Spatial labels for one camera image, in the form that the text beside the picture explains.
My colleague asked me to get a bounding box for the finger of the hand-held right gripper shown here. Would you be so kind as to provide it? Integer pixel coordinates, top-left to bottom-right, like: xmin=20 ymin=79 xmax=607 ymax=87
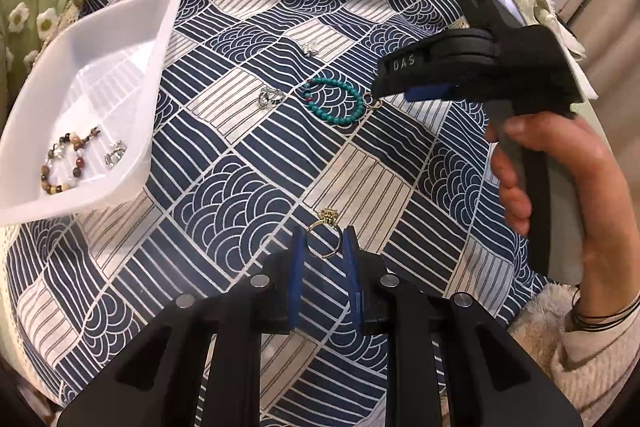
xmin=404 ymin=83 xmax=458 ymax=102

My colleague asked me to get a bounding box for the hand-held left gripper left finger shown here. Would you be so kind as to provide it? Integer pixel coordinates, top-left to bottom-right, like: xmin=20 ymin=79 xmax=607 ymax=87
xmin=56 ymin=226 xmax=307 ymax=427

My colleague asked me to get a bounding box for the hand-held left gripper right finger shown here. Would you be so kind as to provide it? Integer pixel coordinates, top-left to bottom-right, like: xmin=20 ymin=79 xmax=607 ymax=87
xmin=342 ymin=227 xmax=584 ymax=427

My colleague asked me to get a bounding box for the gold ring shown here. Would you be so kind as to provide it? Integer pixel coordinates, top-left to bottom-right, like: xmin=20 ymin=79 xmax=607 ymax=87
xmin=305 ymin=208 xmax=345 ymax=258

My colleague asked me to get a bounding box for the turquoise bead bracelet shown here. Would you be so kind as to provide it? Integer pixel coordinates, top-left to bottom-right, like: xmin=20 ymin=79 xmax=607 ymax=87
xmin=303 ymin=77 xmax=385 ymax=125

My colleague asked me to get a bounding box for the white plastic tray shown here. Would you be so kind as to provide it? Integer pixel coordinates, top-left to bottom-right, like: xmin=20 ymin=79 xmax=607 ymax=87
xmin=0 ymin=0 xmax=184 ymax=228

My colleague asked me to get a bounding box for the person's right hand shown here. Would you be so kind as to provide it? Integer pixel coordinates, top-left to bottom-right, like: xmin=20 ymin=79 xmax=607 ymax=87
xmin=486 ymin=113 xmax=630 ymax=330

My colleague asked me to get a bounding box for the blue patterned cloth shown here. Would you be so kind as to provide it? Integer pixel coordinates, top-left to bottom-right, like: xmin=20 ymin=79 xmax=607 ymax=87
xmin=4 ymin=0 xmax=546 ymax=410

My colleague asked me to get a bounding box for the black wrist band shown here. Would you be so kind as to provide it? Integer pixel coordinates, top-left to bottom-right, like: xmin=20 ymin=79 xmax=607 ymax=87
xmin=571 ymin=288 xmax=632 ymax=333

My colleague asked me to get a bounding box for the brown wooden bead bracelet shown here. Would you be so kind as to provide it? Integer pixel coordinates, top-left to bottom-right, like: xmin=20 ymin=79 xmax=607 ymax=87
xmin=41 ymin=127 xmax=103 ymax=198

